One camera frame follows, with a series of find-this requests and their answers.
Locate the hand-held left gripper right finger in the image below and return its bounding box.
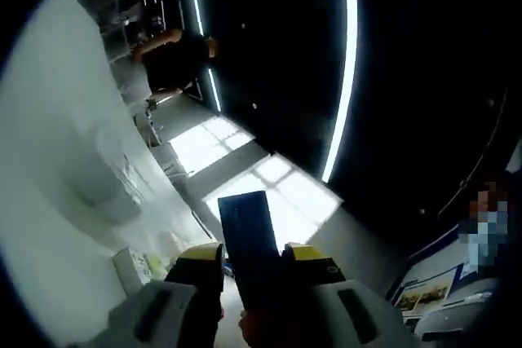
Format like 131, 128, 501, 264
280, 241, 413, 348

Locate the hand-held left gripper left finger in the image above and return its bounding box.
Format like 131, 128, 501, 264
108, 241, 225, 348

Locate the white and blue medicine box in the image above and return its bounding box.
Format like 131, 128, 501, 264
217, 190, 286, 315

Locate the white medicine box yellow stripe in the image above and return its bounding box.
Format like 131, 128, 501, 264
113, 246, 166, 296

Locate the clear plastic storage container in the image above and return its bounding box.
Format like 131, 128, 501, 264
60, 117, 217, 284

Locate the person's left hand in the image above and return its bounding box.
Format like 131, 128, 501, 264
238, 309, 294, 348

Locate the large bright window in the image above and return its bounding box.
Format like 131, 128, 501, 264
203, 152, 344, 248

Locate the window with blinds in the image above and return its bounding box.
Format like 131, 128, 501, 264
168, 115, 257, 178

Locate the long curved ceiling light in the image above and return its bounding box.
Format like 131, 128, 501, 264
321, 0, 359, 184

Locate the wall poster board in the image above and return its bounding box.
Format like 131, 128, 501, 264
385, 225, 468, 324

